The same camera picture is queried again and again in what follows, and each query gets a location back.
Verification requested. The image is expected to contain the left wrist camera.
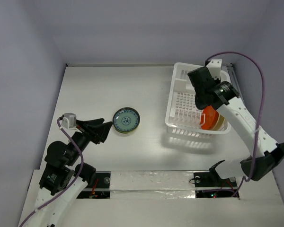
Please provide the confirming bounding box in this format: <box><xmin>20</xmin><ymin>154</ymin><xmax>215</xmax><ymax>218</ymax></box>
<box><xmin>60</xmin><ymin>113</ymin><xmax>77</xmax><ymax>130</ymax></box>

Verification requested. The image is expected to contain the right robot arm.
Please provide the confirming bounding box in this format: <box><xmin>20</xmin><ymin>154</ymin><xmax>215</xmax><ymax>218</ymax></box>
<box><xmin>187</xmin><ymin>66</ymin><xmax>284</xmax><ymax>181</ymax></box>

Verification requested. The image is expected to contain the white plastic dish rack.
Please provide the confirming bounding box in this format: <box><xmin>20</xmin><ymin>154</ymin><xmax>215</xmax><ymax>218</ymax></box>
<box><xmin>165</xmin><ymin>62</ymin><xmax>231</xmax><ymax>136</ymax></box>

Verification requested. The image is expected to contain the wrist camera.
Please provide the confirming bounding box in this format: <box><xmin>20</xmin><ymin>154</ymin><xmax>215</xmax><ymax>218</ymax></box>
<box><xmin>205</xmin><ymin>59</ymin><xmax>222</xmax><ymax>79</ymax></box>
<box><xmin>60</xmin><ymin>113</ymin><xmax>77</xmax><ymax>130</ymax></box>

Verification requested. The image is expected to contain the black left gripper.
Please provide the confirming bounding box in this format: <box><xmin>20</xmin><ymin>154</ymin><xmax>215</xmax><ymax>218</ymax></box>
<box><xmin>67</xmin><ymin>117</ymin><xmax>113</xmax><ymax>164</ymax></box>

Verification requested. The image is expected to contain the lime green plate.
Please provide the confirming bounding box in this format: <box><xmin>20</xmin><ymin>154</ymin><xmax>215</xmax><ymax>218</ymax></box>
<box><xmin>115</xmin><ymin>128</ymin><xmax>136</xmax><ymax>134</ymax></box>

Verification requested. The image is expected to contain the blue white patterned plate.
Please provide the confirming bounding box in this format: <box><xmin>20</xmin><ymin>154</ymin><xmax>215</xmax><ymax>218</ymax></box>
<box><xmin>113</xmin><ymin>107</ymin><xmax>141</xmax><ymax>130</ymax></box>

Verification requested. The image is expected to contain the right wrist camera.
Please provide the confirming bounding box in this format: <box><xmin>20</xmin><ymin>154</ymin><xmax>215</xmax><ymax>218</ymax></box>
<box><xmin>205</xmin><ymin>59</ymin><xmax>222</xmax><ymax>79</ymax></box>

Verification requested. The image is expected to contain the red plate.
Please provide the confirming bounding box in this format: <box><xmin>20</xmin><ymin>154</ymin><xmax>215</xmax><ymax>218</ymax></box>
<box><xmin>200</xmin><ymin>106</ymin><xmax>220</xmax><ymax>130</ymax></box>

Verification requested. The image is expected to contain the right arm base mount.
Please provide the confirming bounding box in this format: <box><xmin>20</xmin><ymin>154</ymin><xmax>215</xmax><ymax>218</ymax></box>
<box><xmin>189</xmin><ymin>160</ymin><xmax>238</xmax><ymax>199</ymax></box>

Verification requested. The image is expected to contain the foil covered front rail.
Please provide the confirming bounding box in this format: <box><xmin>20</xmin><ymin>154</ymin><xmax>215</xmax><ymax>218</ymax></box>
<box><xmin>109</xmin><ymin>171</ymin><xmax>195</xmax><ymax>200</ymax></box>

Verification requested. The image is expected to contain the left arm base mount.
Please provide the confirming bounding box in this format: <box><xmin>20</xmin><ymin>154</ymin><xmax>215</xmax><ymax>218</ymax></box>
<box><xmin>77</xmin><ymin>171</ymin><xmax>111</xmax><ymax>199</ymax></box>

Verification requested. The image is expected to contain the beige plate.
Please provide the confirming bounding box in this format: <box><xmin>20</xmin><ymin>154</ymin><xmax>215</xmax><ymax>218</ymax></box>
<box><xmin>212</xmin><ymin>114</ymin><xmax>225</xmax><ymax>131</ymax></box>

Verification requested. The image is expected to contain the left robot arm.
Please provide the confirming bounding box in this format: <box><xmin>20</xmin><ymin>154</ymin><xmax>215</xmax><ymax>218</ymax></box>
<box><xmin>28</xmin><ymin>113</ymin><xmax>113</xmax><ymax>227</ymax></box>

